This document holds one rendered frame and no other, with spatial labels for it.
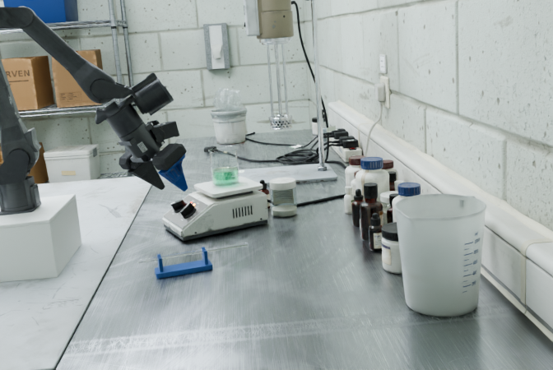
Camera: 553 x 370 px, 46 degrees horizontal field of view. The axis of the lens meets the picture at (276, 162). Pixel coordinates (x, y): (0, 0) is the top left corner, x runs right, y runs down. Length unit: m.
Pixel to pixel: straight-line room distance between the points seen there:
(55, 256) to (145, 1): 2.77
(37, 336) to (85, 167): 2.69
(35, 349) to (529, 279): 0.68
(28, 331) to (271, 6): 1.08
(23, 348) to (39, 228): 0.30
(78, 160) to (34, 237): 2.45
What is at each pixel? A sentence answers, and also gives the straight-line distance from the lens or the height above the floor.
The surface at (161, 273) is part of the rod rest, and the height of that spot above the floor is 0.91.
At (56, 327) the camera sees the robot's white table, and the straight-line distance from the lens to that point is 1.06.
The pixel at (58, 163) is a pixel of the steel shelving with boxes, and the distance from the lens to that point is 3.73.
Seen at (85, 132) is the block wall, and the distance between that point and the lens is 3.99.
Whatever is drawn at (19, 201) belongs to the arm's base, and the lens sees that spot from 1.33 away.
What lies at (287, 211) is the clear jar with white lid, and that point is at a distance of 1.47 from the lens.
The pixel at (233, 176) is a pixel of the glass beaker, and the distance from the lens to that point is 1.41.
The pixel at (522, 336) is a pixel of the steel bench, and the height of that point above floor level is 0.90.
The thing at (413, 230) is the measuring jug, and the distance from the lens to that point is 0.93.
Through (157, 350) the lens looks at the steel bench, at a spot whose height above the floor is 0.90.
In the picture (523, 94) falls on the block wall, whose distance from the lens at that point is 1.03.
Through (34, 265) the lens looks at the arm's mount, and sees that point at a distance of 1.27.
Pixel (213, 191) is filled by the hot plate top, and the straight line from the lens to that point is 1.39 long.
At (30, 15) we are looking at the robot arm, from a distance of 1.30.
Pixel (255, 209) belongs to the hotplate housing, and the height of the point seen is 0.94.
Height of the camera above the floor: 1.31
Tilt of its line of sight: 11 degrees down
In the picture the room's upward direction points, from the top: 4 degrees counter-clockwise
